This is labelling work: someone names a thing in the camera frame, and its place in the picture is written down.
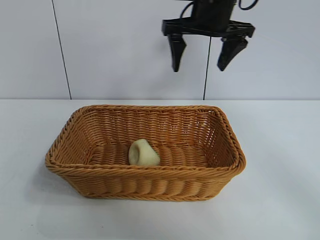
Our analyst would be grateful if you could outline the woven tan wicker basket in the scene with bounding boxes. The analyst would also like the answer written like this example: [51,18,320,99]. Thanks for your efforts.
[44,104,248,203]

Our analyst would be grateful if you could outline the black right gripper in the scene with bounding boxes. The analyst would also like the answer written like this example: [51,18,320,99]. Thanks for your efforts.
[161,0,256,73]

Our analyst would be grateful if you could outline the pale yellow egg yolk pastry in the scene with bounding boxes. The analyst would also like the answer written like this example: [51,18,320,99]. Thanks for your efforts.
[128,138,161,166]

